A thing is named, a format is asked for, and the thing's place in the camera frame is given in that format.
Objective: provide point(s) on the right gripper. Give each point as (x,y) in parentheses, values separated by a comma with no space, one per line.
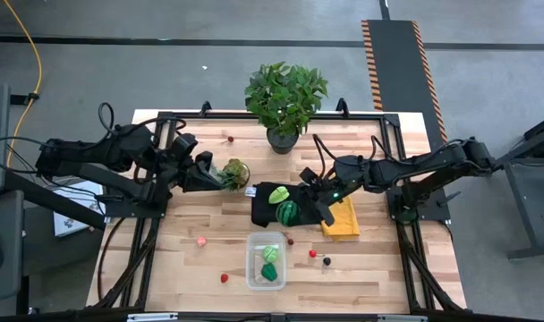
(343,174)

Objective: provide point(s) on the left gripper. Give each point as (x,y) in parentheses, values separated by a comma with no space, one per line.
(180,158)

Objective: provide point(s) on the striped toy watermelon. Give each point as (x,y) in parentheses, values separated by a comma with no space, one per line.
(287,213)

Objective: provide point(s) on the light green toy star fruit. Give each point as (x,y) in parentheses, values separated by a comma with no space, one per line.
(278,195)

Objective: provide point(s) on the dark red toy cherry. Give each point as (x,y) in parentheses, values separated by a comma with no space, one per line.
(230,139)
(290,241)

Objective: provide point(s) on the bright red toy cherry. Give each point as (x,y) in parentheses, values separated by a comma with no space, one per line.
(312,253)

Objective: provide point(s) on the black toy berry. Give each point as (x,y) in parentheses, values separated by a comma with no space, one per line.
(326,260)

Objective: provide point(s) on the pink toy peach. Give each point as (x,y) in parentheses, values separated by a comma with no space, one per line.
(201,241)

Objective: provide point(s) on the dark green toy bell pepper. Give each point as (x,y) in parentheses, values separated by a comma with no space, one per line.
(269,272)

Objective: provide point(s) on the leafy plant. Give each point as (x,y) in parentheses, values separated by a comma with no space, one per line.
(283,96)

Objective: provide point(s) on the red toy strawberry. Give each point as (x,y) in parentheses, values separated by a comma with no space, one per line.
(224,278)

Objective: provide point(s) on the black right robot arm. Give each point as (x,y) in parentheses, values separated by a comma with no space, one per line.
(433,163)

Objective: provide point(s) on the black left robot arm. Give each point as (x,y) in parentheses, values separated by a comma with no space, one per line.
(75,156)

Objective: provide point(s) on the clear plastic tupperware container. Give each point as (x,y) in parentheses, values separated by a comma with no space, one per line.
(254,279)

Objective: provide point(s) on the small succulent plant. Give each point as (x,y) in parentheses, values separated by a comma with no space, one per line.
(234,175)

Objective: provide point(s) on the yellow cloth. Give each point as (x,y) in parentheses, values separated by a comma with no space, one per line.
(343,221)

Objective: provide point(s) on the black cloth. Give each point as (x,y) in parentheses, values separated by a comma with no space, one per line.
(263,210)

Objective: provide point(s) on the white paper sheet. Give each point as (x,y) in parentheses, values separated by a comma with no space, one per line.
(70,223)

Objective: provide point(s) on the black striped-edge floor mat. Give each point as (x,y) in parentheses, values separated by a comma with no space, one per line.
(397,67)

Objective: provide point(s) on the black diagonal support beam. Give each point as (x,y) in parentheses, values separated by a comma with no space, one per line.
(53,201)

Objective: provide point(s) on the dark grey desk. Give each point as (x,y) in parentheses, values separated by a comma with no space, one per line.
(3,250)

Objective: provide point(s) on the dark grey metal stand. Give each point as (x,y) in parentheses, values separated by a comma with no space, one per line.
(536,214)

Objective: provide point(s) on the black metal table frame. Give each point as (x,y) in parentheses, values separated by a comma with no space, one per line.
(209,115)

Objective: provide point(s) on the silver metal bracket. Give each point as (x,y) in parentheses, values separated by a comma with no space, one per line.
(151,317)
(402,318)

